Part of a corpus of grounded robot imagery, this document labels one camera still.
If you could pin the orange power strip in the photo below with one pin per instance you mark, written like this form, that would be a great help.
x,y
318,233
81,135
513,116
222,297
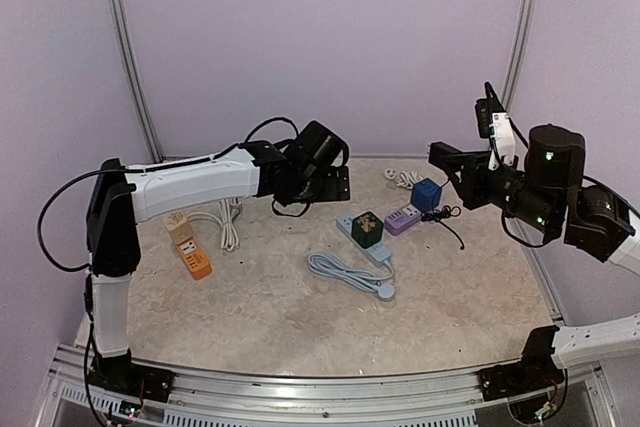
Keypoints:
x,y
196,261

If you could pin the black power adapter with cable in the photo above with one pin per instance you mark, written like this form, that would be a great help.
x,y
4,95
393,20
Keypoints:
x,y
440,215

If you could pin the dark green cube socket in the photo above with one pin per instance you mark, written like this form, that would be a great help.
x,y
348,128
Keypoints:
x,y
367,229

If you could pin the blue cube socket adapter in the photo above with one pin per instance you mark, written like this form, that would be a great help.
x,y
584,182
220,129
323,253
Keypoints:
x,y
426,195

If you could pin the beige cube socket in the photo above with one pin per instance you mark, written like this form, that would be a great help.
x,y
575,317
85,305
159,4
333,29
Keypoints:
x,y
178,227

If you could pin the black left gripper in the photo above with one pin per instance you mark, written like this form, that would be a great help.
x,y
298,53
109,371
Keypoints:
x,y
332,192

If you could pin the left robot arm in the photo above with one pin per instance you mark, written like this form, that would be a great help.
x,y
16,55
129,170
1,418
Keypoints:
x,y
310,168

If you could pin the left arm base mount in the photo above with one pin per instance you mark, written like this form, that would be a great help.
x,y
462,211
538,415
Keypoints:
x,y
121,375

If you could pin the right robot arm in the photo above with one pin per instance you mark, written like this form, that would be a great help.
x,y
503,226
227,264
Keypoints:
x,y
598,222

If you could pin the purple power strip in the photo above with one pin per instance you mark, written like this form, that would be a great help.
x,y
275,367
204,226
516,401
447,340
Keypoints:
x,y
402,219

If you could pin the left aluminium corner post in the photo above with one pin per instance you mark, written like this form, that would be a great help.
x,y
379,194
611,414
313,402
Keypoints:
x,y
133,80

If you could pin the aluminium front frame rail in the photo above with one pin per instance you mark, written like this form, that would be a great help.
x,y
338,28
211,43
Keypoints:
x,y
200,397

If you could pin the aluminium corner post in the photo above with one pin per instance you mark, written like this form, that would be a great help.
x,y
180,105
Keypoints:
x,y
133,80
518,51

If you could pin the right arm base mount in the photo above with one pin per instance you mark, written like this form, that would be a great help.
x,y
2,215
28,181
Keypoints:
x,y
534,370

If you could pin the right aluminium corner post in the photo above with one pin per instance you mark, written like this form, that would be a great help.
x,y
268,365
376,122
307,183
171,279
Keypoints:
x,y
518,51

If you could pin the light blue power strip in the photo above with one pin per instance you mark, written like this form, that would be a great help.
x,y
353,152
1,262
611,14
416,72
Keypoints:
x,y
379,254

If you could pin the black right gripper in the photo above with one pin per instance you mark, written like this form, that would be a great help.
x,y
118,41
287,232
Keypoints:
x,y
482,179

